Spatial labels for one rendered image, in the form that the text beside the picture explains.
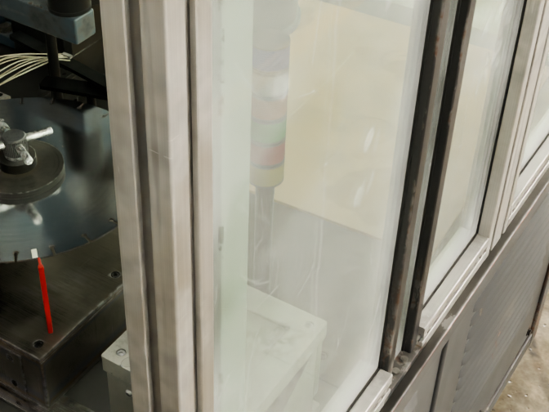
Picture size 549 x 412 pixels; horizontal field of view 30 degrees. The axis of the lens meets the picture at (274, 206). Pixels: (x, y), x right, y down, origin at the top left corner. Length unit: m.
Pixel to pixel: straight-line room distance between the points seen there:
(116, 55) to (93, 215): 0.66
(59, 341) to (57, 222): 0.14
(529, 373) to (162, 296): 1.79
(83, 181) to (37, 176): 0.06
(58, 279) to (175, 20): 0.78
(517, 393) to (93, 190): 1.34
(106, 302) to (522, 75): 0.58
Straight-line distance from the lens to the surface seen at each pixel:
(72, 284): 1.28
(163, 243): 0.64
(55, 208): 1.24
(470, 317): 1.64
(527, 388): 2.37
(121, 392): 1.15
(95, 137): 1.35
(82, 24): 1.43
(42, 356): 1.20
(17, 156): 1.27
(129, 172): 0.62
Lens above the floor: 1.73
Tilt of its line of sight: 39 degrees down
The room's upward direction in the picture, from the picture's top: 2 degrees clockwise
